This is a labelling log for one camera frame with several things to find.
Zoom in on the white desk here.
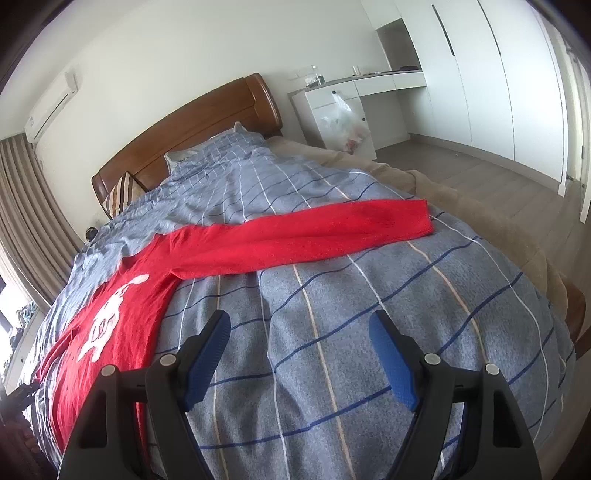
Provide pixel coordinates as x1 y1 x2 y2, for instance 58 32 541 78
287 69 426 160

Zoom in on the white door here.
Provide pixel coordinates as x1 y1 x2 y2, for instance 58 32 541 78
545 18 591 197

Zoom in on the brown wooden headboard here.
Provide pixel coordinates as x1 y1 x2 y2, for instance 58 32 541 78
91 73 283 220

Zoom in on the blue plaid pillow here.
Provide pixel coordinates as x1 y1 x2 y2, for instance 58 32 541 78
165 121 269 178

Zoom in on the striped pillow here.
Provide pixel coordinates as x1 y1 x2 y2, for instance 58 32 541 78
105 172 147 217

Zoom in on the white wardrobe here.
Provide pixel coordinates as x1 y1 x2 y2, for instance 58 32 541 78
360 0 568 162

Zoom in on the clear plastic bag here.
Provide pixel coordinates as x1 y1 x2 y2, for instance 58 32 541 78
320 92 372 155

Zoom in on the white air conditioner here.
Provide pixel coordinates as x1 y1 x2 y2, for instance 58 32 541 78
24 69 80 143

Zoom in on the red sweater with white print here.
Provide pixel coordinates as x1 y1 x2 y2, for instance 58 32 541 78
34 199 434 455

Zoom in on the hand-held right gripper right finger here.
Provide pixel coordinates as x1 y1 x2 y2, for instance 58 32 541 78
368 309 542 480

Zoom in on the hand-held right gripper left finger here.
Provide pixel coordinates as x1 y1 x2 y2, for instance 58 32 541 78
58 309 232 480

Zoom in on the blue plaid duvet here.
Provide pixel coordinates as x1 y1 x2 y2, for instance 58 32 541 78
18 122 578 480

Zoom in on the beige curtain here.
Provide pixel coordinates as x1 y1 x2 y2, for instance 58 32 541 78
0 136 86 315

